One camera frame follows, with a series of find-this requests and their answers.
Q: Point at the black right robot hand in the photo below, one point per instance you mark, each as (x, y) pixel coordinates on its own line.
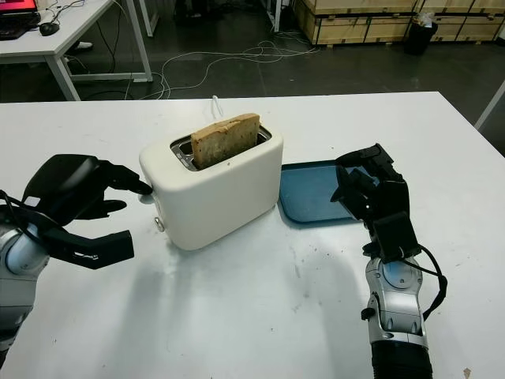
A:
(378, 193)

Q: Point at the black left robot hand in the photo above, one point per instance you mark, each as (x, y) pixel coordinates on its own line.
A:
(63, 185)

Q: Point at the white two-slot toaster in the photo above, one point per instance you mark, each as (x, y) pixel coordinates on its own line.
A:
(217, 197)

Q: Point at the brown bread slice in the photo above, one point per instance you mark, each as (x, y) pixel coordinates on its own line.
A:
(225, 146)

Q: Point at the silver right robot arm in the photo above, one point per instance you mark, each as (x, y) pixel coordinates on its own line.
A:
(394, 308)

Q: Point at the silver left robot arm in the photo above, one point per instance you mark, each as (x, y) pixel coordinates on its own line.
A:
(19, 256)

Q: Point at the blue plastic tray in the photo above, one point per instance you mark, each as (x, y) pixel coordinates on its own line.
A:
(307, 189)

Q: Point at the white desk leg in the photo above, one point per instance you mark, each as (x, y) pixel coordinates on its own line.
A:
(489, 106)
(149, 17)
(276, 13)

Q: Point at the white shoe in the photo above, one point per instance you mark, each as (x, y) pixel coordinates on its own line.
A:
(83, 45)

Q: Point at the white office desk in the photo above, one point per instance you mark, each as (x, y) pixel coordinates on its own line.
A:
(67, 39)

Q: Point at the black computer mouse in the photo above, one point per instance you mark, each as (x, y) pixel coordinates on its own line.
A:
(49, 28)

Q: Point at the black trash bin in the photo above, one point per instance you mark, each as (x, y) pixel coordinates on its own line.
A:
(420, 39)

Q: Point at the wooden crate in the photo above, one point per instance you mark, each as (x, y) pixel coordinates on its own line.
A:
(355, 25)
(469, 21)

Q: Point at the black laptop with red screen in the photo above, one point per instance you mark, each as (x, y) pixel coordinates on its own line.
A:
(16, 19)

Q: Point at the crumpled white trash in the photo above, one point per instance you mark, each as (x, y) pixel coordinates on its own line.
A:
(426, 19)

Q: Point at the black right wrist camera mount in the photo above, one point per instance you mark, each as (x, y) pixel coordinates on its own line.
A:
(396, 237)

